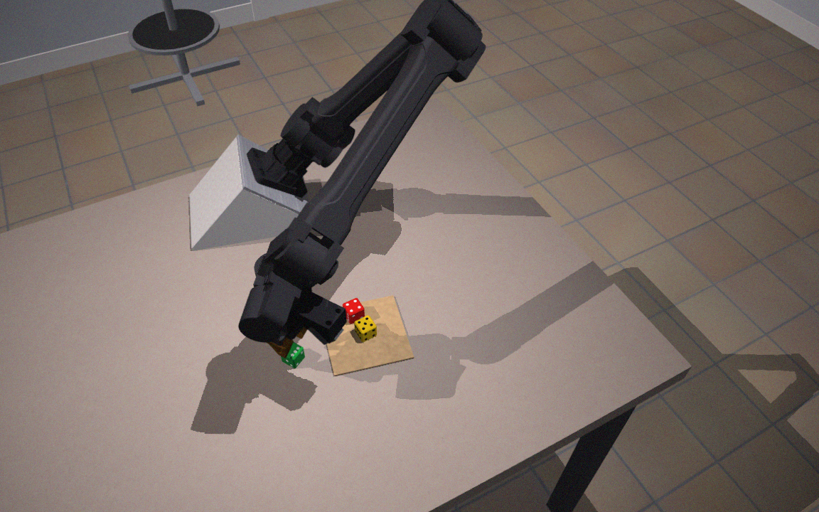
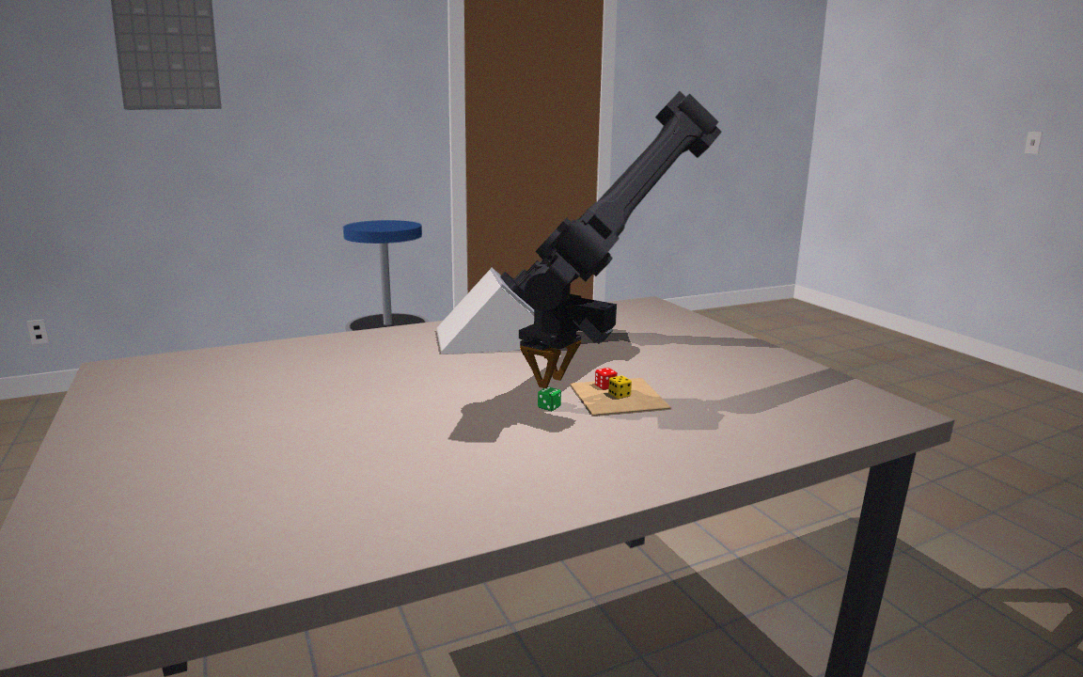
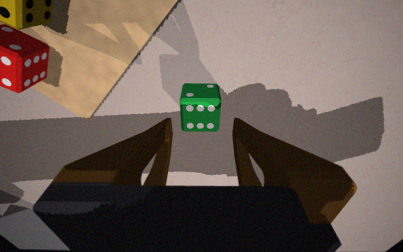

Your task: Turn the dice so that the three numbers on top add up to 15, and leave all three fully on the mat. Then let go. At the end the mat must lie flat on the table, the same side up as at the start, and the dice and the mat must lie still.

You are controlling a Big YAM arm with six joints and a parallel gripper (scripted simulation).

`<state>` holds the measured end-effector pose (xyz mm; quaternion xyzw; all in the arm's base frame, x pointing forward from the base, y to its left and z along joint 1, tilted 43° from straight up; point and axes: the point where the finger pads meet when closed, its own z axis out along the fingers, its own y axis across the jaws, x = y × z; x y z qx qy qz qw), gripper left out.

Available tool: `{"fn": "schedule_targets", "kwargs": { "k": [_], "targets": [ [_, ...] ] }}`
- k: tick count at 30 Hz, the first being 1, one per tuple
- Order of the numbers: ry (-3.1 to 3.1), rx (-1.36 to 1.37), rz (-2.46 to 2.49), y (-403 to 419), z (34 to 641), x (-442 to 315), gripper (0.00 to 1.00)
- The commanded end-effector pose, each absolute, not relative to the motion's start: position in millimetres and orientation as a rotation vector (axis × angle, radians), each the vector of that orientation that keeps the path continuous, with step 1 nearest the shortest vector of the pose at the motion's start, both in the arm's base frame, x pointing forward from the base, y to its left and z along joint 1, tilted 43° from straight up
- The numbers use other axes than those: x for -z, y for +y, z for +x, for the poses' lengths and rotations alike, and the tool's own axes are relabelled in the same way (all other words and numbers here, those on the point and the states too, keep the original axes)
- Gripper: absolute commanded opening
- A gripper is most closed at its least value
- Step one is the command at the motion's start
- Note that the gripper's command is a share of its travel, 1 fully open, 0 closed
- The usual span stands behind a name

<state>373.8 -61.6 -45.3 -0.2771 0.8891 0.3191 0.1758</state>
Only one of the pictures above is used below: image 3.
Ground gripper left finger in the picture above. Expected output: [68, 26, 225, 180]
[51, 118, 173, 186]

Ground red dice with white pips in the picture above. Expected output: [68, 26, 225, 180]
[0, 24, 49, 93]

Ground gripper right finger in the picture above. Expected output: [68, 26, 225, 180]
[232, 118, 357, 224]

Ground tan mat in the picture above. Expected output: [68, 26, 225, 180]
[19, 0, 178, 121]

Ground green dice with white pips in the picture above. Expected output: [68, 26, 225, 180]
[180, 83, 221, 132]

